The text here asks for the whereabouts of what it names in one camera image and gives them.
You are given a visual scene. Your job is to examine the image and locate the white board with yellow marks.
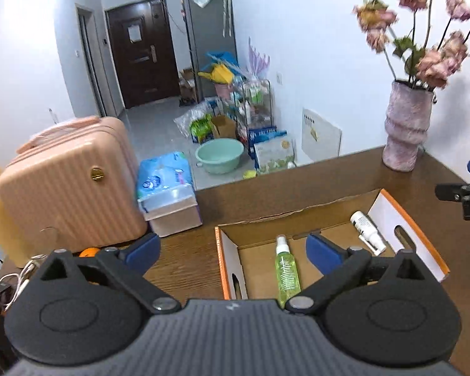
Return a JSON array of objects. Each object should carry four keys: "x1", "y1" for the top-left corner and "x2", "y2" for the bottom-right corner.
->
[{"x1": 301, "y1": 108, "x2": 342, "y2": 162}]

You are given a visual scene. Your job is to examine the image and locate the grey refrigerator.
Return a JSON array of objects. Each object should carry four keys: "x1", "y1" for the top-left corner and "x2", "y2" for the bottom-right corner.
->
[{"x1": 180, "y1": 0, "x2": 238, "y2": 104}]

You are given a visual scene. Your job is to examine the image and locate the green spray bottle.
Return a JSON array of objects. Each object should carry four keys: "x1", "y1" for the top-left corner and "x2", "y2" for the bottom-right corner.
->
[{"x1": 274, "y1": 234, "x2": 301, "y2": 308}]

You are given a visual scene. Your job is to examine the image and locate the yellow watering can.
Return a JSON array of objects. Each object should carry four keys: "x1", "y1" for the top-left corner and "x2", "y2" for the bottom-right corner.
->
[{"x1": 198, "y1": 64, "x2": 234, "y2": 85}]

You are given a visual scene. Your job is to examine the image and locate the orange-edged cardboard box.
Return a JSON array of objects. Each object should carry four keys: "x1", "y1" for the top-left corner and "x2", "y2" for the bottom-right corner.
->
[{"x1": 215, "y1": 189, "x2": 451, "y2": 302}]

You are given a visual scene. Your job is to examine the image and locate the white and green carton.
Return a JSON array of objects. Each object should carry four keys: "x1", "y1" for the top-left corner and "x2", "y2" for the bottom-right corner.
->
[{"x1": 253, "y1": 138, "x2": 297, "y2": 175}]

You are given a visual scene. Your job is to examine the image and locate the purple plastic bag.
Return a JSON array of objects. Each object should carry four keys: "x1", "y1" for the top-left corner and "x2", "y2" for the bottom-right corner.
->
[{"x1": 247, "y1": 37, "x2": 272, "y2": 80}]

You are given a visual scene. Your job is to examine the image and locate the pink textured vase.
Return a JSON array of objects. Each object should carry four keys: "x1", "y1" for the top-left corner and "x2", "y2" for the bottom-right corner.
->
[{"x1": 382, "y1": 80, "x2": 435, "y2": 173}]

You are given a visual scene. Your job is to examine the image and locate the dark brown door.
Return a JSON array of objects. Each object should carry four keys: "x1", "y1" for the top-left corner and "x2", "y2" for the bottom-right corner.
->
[{"x1": 105, "y1": 0, "x2": 180, "y2": 109}]

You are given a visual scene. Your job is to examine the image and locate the blue printed carton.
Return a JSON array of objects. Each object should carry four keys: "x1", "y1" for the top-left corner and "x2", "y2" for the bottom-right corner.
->
[{"x1": 247, "y1": 126, "x2": 279, "y2": 160}]

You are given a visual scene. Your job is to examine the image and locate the wire storage rack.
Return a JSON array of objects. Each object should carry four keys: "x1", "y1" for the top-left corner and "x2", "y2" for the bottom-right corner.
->
[{"x1": 230, "y1": 79, "x2": 274, "y2": 142}]

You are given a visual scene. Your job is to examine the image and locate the small brown cardboard box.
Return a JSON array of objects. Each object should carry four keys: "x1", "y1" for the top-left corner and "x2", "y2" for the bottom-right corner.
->
[{"x1": 209, "y1": 115, "x2": 238, "y2": 140}]

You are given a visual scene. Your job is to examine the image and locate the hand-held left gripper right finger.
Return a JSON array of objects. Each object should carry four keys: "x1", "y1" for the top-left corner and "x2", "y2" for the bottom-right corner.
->
[{"x1": 284, "y1": 233, "x2": 436, "y2": 315}]

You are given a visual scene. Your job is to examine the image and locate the green printed bag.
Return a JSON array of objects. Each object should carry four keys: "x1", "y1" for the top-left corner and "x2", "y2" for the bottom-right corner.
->
[{"x1": 190, "y1": 115, "x2": 216, "y2": 145}]

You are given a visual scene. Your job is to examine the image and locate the dried pink flowers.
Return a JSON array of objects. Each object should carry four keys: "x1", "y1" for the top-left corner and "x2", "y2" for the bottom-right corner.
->
[{"x1": 352, "y1": 0, "x2": 470, "y2": 91}]

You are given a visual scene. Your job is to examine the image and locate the pink hard-shell suitcase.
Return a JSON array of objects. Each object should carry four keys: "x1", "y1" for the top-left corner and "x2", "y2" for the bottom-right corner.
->
[{"x1": 0, "y1": 116, "x2": 149, "y2": 254}]

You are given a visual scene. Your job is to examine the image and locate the white spray bottle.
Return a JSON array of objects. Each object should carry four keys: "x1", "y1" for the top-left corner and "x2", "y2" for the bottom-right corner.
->
[{"x1": 350, "y1": 211, "x2": 387, "y2": 255}]

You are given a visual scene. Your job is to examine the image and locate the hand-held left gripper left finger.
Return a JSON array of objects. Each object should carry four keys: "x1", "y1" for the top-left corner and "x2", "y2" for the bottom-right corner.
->
[{"x1": 35, "y1": 232, "x2": 181, "y2": 315}]

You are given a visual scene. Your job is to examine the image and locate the white plastic storage bin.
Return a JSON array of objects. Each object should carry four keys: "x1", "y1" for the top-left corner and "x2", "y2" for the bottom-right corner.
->
[{"x1": 138, "y1": 186, "x2": 203, "y2": 238}]

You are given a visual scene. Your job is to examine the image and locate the blue tissue pack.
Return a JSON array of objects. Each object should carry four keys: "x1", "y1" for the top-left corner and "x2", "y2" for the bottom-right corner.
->
[{"x1": 136, "y1": 151, "x2": 192, "y2": 201}]

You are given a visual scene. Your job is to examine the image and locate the white cable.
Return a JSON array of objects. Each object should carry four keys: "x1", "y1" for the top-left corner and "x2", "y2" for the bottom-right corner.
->
[{"x1": 0, "y1": 254, "x2": 44, "y2": 311}]

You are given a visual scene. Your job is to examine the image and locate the green plastic basin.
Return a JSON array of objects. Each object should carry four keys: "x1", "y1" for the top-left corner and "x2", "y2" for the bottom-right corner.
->
[{"x1": 195, "y1": 138, "x2": 244, "y2": 175}]

